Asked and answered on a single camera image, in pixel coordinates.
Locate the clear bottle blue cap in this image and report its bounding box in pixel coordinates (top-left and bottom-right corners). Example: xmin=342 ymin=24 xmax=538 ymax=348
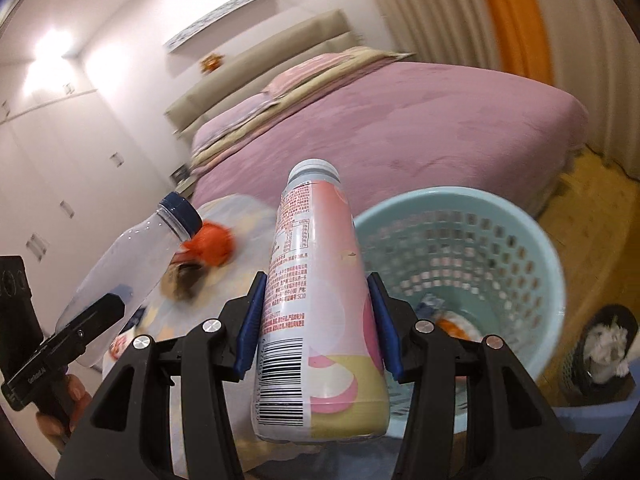
xmin=55 ymin=192 xmax=203 ymax=367

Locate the pink drink bottle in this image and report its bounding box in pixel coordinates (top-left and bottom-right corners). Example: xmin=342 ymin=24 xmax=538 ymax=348
xmin=252 ymin=159 xmax=390 ymax=444

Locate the left hand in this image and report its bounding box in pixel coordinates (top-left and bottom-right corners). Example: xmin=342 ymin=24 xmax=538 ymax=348
xmin=36 ymin=374 xmax=92 ymax=453

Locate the white red snack bag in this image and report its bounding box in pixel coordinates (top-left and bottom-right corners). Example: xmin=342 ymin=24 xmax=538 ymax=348
xmin=102 ymin=327 xmax=137 ymax=370

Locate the light blue stool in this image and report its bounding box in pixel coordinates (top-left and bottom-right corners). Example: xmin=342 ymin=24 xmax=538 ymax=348
xmin=553 ymin=396 xmax=639 ymax=472

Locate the black mesh waste bin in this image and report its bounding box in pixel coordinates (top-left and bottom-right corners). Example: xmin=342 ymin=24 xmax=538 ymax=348
xmin=560 ymin=304 xmax=639 ymax=406

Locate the patterned round tablecloth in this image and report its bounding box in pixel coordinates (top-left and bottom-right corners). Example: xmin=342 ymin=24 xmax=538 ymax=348
xmin=102 ymin=194 xmax=331 ymax=480

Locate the white wardrobe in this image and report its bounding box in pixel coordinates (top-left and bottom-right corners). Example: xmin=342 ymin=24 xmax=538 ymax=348
xmin=1 ymin=58 xmax=172 ymax=332

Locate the orange crumpled bag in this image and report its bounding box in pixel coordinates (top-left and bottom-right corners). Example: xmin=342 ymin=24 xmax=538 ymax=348
xmin=182 ymin=221 xmax=235 ymax=266

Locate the grey nightstand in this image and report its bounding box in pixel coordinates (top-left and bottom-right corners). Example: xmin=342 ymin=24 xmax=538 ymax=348
xmin=175 ymin=177 xmax=198 ymax=200

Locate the purple pillow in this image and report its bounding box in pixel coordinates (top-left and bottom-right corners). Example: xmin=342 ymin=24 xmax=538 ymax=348
xmin=192 ymin=92 xmax=279 ymax=156

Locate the bed with purple cover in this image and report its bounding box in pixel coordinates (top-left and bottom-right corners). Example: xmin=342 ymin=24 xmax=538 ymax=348
xmin=192 ymin=61 xmax=588 ymax=212

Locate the orange plush toy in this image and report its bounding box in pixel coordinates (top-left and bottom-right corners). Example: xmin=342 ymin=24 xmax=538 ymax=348
xmin=200 ymin=53 xmax=224 ymax=74

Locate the pink pillow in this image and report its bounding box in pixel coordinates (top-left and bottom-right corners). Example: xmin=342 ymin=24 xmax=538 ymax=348
xmin=262 ymin=52 xmax=354 ymax=99

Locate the orange curtain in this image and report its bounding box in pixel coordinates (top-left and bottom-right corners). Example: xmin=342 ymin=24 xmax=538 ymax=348
xmin=486 ymin=0 xmax=554 ymax=84

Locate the beige folded quilt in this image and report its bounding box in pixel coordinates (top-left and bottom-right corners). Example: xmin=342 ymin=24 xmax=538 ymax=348
xmin=190 ymin=46 xmax=409 ymax=176

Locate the beige curtain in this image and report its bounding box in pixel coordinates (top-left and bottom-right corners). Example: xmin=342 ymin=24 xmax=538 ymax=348
xmin=374 ymin=0 xmax=639 ymax=178

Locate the beige padded headboard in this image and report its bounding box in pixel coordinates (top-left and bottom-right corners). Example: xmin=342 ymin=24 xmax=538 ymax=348
xmin=165 ymin=9 xmax=361 ymax=141

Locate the black picture frame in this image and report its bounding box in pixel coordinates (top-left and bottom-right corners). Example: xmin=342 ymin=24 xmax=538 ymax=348
xmin=170 ymin=165 xmax=190 ymax=185

